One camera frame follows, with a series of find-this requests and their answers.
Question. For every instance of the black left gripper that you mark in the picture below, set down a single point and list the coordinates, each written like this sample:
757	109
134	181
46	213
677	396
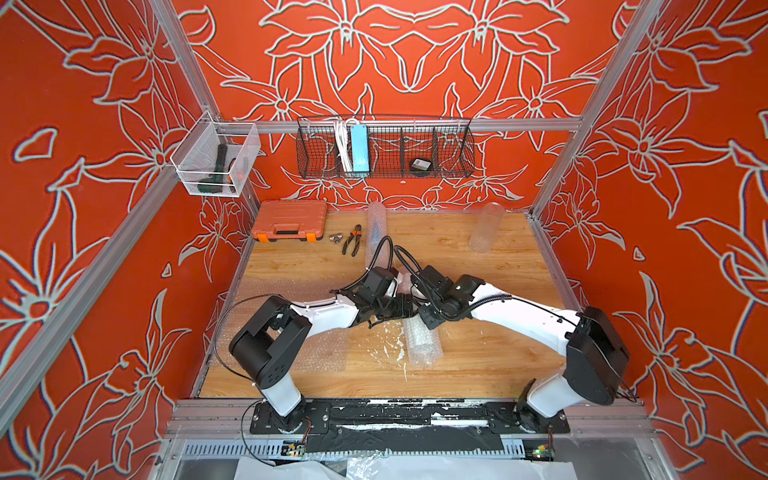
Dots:
404	310

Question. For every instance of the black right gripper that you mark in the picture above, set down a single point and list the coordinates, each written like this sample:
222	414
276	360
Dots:
427	322

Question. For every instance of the bubble wrap sheet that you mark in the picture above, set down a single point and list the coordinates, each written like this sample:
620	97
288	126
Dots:
269	342

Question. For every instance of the bubble wrap roll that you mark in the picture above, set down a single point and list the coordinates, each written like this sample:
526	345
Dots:
423	345

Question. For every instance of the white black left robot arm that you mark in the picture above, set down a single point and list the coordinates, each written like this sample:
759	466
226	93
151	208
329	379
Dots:
283	396

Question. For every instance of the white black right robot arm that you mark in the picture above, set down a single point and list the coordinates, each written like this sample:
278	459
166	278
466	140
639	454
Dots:
595	355

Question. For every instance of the orange black pliers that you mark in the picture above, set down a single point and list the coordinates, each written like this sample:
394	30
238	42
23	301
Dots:
352	243

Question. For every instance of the orange plastic tool case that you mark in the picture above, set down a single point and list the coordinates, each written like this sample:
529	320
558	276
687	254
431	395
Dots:
290	220

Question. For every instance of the light blue box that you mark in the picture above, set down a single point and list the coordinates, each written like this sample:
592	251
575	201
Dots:
360	151

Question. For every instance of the dark green screwdriver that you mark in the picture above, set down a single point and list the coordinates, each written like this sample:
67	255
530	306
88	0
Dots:
214	182

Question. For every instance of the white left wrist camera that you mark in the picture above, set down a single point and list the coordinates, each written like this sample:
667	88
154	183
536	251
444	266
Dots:
394	287

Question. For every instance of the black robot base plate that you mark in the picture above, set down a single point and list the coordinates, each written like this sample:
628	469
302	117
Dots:
321	415

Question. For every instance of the black wire wall basket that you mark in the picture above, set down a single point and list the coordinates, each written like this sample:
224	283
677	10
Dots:
323	146

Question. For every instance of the clear acrylic wall box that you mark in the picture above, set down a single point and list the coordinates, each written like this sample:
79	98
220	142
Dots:
195	156

